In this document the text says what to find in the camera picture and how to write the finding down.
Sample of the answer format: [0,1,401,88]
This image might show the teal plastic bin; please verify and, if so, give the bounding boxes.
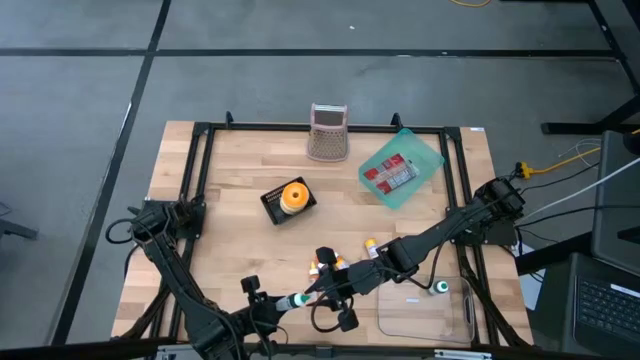
[357,127,446,211]

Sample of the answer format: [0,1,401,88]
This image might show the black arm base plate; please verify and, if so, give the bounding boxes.
[134,199,206,240]
[447,207,519,246]

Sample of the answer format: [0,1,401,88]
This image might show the metal box grater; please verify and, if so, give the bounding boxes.
[305,102,350,163]

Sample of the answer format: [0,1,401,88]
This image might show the silver aluminium rail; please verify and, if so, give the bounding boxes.
[154,343,494,360]

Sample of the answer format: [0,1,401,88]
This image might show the black aluminium table frame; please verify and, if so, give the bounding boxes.
[112,110,534,351]

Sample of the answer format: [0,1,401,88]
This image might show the black laptop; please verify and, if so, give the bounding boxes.
[532,252,640,360]

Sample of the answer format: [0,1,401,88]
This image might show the orange toy donut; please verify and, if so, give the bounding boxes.
[279,181,310,211]

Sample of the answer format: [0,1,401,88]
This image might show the clear plastic bin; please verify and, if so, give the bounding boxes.
[374,269,476,345]

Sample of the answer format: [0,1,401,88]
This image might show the black plastic basket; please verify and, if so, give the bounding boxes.
[259,175,318,226]

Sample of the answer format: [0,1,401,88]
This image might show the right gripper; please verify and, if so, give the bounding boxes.
[303,247,396,332]

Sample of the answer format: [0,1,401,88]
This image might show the white cable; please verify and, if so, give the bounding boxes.
[519,157,640,221]

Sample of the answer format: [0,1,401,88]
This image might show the black desk frame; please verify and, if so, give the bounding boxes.
[539,0,640,136]

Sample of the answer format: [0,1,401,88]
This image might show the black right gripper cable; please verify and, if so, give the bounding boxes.
[309,292,355,335]

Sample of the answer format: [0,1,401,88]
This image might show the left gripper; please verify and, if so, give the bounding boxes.
[219,274,296,351]

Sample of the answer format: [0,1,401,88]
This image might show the black floor cable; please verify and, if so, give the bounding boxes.
[514,202,640,229]

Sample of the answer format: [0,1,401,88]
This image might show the dark furniture foot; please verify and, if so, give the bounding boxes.
[0,202,40,241]

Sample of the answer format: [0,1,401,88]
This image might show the yellow extension cable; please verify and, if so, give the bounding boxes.
[517,128,640,181]

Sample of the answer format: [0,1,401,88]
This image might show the red cracker package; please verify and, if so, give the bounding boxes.
[362,152,419,196]

